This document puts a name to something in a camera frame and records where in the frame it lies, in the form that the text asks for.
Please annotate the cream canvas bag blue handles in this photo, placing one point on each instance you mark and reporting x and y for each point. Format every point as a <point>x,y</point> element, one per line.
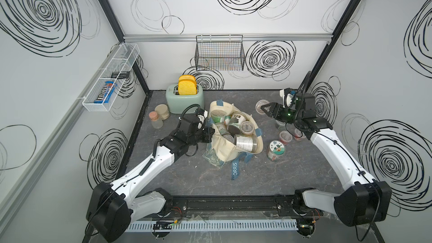
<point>220,150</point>

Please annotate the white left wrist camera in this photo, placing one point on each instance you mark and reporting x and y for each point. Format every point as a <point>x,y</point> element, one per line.
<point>202,115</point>

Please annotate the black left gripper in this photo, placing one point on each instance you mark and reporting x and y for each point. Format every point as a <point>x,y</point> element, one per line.
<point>208,134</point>

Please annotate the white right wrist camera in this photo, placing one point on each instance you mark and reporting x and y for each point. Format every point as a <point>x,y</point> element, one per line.
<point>287,96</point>

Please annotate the red bee label seed jar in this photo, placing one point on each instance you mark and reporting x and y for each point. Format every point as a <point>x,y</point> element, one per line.
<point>258,106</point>

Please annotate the pink lid small jar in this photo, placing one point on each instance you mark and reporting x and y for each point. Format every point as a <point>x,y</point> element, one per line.
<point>155,119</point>

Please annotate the yellow toast slice back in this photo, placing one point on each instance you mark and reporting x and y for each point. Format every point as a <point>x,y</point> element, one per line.
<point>187,78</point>

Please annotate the yellow toast slice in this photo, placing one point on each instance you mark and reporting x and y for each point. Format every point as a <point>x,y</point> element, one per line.
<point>187,87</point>
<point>187,78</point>

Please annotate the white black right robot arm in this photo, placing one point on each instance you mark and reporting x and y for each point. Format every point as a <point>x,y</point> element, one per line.
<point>364,200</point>

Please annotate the black corner frame post left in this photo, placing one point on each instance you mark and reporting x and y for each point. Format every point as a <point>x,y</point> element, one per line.
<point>117,29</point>

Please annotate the silver label jar in bag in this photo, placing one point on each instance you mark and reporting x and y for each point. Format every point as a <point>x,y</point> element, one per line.
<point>247,143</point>

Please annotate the dark panda label jar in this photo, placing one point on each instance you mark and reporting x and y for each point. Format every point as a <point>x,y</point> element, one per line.
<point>234,124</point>

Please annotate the yellow toast slice front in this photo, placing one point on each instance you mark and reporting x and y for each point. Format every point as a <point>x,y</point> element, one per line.
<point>187,87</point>

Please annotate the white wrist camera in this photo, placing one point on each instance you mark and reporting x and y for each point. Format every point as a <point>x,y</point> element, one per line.
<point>202,115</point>
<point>287,96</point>

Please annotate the black wire wall basket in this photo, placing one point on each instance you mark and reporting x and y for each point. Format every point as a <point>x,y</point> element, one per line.
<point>220,56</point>

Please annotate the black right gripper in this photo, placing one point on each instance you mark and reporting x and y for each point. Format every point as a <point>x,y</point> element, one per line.
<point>277,106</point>

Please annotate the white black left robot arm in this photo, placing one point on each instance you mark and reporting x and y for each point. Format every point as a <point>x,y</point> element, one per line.
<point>114,206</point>

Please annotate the grey wall rail back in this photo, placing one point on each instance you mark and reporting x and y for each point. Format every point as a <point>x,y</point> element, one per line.
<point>141,38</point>

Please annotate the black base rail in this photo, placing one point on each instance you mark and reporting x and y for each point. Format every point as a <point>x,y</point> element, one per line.
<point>282,205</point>

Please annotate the white slotted cable duct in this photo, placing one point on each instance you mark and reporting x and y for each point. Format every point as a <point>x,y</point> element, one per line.
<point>214,225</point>

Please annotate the black small box on shelf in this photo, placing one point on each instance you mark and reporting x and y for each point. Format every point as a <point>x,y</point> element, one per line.
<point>120,75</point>

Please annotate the grey wall rail left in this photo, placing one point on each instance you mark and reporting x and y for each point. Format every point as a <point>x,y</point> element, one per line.
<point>37,106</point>

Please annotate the black corner frame post right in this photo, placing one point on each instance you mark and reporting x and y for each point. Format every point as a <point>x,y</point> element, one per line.
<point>343,22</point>

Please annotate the blue candy packet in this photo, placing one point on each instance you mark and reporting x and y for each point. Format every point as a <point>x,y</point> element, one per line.
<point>106,92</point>

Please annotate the white wire wall shelf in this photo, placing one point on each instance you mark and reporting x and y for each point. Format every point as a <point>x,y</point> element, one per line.
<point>120,59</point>

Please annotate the large radish label seed jar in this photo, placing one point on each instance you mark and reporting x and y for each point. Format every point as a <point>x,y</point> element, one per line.
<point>276,150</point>

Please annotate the black corner frame post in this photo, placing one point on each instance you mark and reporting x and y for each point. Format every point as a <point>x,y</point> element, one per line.
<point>343,22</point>
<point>117,29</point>

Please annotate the beige lid jar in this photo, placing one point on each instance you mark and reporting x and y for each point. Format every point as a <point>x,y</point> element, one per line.
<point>163,111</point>

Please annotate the mint green toaster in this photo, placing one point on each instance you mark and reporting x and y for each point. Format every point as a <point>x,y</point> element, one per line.
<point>178,103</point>

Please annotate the grey wall rail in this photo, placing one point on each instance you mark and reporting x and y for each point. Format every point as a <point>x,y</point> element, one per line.
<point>141,38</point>
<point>37,106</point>

